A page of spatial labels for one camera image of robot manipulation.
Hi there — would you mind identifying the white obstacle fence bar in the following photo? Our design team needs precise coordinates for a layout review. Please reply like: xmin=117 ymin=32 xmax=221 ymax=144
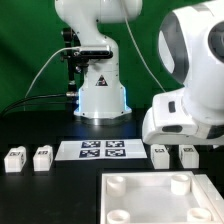
xmin=196 ymin=174 xmax=224 ymax=224

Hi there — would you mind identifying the white cable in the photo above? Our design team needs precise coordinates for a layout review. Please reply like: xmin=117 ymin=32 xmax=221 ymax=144
xmin=23 ymin=16 xmax=167 ymax=99

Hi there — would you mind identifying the black cable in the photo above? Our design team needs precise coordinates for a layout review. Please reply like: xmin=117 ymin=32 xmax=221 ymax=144
xmin=0 ymin=93 xmax=79 ymax=118

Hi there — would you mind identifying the white sheet with tags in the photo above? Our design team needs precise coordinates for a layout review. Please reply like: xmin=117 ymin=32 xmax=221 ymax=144
xmin=55 ymin=139 xmax=146 ymax=161

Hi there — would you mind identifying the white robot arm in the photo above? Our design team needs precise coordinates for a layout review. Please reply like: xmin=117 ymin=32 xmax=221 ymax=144
xmin=55 ymin=0 xmax=224 ymax=145

